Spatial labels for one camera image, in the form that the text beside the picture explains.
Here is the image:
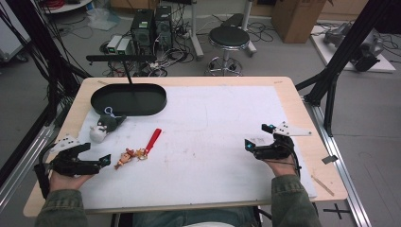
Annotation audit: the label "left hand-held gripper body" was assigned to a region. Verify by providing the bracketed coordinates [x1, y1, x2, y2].
[33, 134, 102, 200]

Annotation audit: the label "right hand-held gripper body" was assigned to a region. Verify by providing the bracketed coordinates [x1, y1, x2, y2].
[253, 121, 313, 162]

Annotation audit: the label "red strap figure keychain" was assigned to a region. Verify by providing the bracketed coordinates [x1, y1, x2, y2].
[113, 128, 164, 171]

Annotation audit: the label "person's right hand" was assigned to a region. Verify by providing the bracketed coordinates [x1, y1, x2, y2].
[263, 156, 299, 178]

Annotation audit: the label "person's left hand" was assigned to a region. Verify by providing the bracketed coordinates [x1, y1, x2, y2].
[48, 171, 96, 192]

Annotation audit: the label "small grey tape piece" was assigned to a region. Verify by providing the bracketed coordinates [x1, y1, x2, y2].
[321, 154, 340, 166]

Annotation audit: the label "black rack with oval base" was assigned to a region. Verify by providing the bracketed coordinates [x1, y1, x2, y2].
[85, 54, 168, 117]

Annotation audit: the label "person's legs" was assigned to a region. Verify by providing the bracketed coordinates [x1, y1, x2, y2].
[131, 205, 259, 227]

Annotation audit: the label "white floor board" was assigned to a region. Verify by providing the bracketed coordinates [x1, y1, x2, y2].
[309, 25, 397, 75]

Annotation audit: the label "black round stool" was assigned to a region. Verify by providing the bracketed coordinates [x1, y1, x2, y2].
[205, 26, 252, 77]

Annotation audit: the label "white desk leg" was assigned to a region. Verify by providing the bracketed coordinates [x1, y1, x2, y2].
[188, 0, 205, 61]
[240, 0, 258, 59]

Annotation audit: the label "small white box device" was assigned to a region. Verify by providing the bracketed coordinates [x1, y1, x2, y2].
[115, 37, 132, 57]
[106, 34, 124, 55]

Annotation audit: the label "cardboard box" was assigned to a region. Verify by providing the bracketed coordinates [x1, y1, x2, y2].
[270, 0, 329, 44]

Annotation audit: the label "grey and black machine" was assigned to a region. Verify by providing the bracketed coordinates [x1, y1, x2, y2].
[352, 29, 386, 73]

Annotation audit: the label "clear plastic bag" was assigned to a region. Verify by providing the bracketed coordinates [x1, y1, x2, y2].
[86, 7, 121, 32]

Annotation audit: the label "black computer tower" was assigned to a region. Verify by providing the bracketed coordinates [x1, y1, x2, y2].
[130, 9, 156, 55]
[153, 5, 174, 50]

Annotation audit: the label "round white table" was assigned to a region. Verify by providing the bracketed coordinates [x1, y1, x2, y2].
[40, 0, 95, 14]

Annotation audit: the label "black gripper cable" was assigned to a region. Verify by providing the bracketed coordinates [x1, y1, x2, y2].
[291, 148, 303, 178]

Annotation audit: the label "grey and white plush keychain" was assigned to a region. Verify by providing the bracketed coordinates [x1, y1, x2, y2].
[89, 106, 128, 145]

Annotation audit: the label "aluminium rail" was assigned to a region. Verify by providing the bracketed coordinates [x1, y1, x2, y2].
[0, 124, 61, 211]
[303, 96, 374, 227]

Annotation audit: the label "black frame strut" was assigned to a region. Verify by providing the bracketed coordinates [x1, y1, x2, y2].
[295, 0, 401, 137]
[5, 0, 93, 98]

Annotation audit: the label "tangle of floor cables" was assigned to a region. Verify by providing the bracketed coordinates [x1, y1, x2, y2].
[99, 6, 197, 79]

